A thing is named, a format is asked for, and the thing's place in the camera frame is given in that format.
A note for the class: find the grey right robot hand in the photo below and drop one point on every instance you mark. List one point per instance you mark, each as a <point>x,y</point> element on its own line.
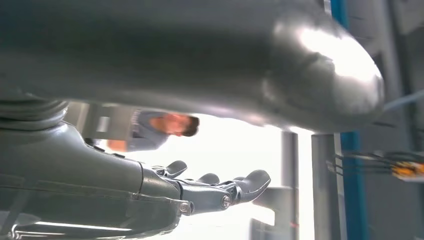
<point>82,185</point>

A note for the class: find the steel workbench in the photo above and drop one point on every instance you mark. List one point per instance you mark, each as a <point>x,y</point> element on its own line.
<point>290,159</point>

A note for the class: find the person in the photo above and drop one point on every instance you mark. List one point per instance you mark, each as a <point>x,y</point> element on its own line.
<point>149,130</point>

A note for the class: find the grey robot leg shell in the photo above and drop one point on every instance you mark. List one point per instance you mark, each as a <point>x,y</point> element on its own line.
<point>165,49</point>

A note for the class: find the blue metal post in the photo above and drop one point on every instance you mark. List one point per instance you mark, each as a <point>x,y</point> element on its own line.
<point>352,185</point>

